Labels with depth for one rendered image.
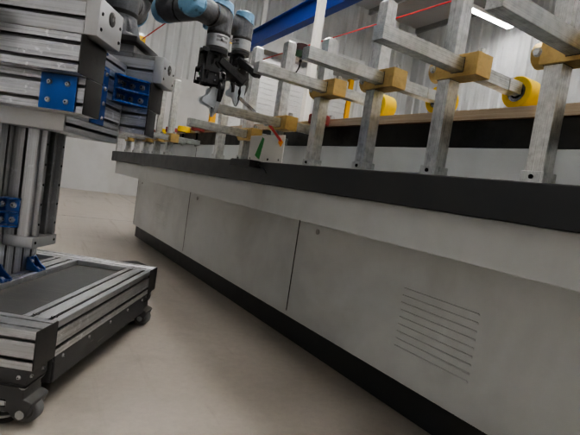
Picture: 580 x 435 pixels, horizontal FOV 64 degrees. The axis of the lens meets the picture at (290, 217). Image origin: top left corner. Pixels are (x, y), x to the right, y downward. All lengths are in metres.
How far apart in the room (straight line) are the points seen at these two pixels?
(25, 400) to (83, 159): 8.16
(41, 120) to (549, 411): 1.42
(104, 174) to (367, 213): 8.25
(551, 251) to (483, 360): 0.43
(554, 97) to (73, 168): 8.72
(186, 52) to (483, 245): 9.07
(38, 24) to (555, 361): 1.39
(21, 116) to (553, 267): 1.30
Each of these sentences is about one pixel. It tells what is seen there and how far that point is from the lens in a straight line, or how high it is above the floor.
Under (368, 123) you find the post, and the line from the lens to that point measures 1.31.
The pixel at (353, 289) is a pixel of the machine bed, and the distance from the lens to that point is 1.62.
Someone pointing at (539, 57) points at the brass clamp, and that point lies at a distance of 1.03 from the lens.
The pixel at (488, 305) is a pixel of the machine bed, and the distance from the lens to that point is 1.28.
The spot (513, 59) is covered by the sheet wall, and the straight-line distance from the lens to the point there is 10.63.
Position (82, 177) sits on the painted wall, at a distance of 9.28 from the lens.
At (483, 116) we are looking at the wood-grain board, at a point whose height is 0.88.
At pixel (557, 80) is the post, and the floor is 0.89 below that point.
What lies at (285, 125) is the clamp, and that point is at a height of 0.83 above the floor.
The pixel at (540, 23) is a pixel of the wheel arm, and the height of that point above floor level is 0.94.
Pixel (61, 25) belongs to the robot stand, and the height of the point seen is 0.92.
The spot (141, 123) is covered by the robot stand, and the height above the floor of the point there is 0.76.
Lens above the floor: 0.63
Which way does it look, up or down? 4 degrees down
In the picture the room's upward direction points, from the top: 9 degrees clockwise
